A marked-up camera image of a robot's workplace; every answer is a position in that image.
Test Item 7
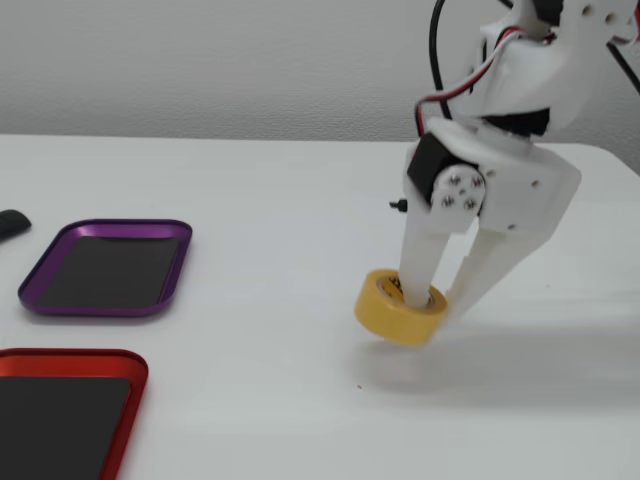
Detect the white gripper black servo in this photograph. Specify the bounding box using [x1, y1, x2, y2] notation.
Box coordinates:
[399, 117, 583, 321]

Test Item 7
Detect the yellow masking tape roll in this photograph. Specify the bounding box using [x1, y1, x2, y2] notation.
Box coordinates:
[354, 268, 451, 347]

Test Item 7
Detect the purple metal dish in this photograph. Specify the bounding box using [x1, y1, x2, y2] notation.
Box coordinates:
[17, 218, 194, 319]

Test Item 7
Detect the red metal dish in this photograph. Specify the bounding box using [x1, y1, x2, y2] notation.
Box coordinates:
[0, 348, 150, 480]

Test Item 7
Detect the black flat device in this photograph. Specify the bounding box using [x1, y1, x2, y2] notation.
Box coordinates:
[0, 209, 33, 245]

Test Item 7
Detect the red white servo wire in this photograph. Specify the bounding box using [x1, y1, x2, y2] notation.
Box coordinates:
[413, 27, 557, 141]

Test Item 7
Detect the thick black cable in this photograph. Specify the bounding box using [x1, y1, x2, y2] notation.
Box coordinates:
[428, 0, 459, 124]

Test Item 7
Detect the thin black cable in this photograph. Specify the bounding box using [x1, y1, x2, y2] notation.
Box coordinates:
[604, 42, 640, 97]

